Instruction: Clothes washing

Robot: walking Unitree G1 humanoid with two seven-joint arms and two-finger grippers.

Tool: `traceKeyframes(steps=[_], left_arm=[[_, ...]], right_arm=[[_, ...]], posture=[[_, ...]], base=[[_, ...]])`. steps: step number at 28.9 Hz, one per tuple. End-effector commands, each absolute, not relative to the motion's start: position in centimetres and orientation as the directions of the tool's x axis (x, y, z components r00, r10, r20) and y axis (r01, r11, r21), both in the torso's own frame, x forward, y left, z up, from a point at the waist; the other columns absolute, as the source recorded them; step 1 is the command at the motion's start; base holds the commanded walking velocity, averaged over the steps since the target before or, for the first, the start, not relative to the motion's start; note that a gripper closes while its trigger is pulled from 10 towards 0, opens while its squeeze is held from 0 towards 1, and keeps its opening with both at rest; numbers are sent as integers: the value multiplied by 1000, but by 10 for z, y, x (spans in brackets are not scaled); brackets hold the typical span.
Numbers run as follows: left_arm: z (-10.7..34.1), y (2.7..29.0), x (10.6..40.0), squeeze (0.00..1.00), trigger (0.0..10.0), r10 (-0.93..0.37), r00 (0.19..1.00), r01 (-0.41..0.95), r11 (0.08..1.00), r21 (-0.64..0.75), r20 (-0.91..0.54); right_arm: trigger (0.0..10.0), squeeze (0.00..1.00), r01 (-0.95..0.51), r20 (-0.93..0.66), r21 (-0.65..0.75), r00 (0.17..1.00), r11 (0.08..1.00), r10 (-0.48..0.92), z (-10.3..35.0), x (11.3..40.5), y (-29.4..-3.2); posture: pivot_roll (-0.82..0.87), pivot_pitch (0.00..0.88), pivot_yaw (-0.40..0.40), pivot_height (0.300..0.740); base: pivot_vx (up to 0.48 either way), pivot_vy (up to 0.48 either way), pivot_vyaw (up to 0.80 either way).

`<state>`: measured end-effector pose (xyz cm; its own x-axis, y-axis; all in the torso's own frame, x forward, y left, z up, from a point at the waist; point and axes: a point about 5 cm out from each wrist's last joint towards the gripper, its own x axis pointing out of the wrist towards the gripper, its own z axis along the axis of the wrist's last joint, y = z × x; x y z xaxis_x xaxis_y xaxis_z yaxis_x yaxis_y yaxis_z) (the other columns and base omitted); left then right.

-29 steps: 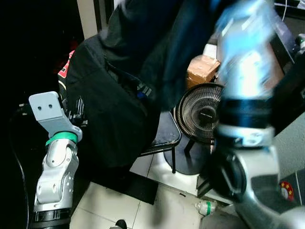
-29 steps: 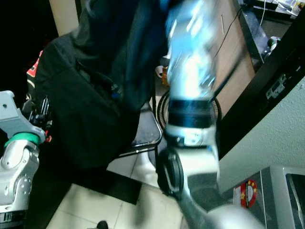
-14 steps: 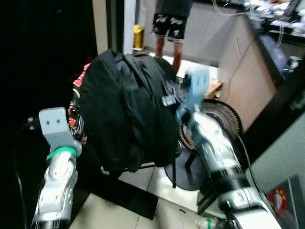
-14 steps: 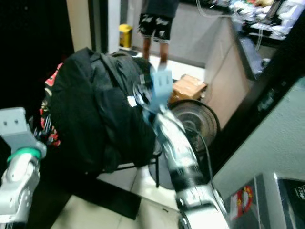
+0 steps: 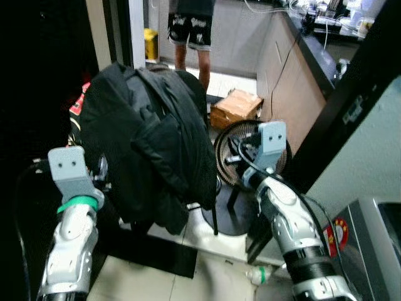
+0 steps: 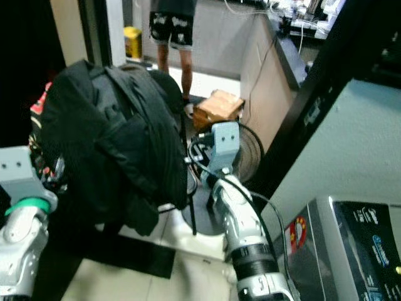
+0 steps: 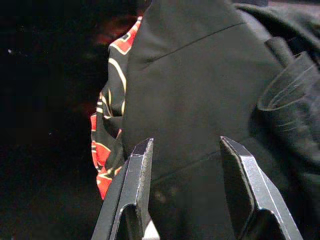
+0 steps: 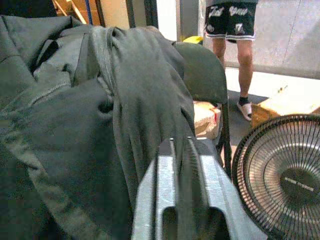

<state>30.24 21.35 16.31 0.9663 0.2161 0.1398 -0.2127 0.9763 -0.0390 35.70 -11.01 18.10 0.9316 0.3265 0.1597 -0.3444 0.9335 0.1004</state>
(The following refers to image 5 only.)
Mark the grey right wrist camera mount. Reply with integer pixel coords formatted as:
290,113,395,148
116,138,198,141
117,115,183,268
253,120,289,175

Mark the grey top-load washing machine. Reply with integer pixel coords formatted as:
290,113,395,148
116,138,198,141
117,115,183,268
323,198,401,301

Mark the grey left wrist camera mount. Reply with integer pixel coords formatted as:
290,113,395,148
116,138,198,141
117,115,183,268
48,145,105,204

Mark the red patterned cloth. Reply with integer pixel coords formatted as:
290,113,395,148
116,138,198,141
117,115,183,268
68,82,91,148

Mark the brown cardboard box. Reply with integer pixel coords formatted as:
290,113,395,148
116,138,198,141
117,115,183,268
210,89,264,130

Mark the black door frame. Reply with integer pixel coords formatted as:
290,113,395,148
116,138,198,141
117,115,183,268
246,0,401,264

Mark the wooden counter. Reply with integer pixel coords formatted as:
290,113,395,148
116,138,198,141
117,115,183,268
256,11,353,154

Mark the clear bottle with green cap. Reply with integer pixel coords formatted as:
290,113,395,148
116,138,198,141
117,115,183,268
246,265,276,285

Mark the yellow container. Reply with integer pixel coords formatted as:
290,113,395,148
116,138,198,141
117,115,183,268
144,28,159,62

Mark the black floor fan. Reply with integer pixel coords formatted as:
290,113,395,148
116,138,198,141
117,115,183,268
213,119,294,238

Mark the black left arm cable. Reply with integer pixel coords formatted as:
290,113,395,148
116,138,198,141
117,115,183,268
13,158,54,295

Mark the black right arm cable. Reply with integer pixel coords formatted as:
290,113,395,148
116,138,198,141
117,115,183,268
237,135,333,251

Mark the person in black shorts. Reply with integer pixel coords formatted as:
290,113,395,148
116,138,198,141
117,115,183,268
168,0,217,93

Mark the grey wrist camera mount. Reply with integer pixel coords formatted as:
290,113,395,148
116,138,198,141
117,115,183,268
48,145,105,204
253,120,289,175

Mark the black floor mat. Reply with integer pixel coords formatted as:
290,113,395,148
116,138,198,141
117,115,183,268
94,233,199,280

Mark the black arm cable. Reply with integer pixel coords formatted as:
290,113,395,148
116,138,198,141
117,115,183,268
237,135,333,251
13,158,54,295

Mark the black jacket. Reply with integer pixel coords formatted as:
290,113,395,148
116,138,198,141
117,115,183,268
78,61,211,226

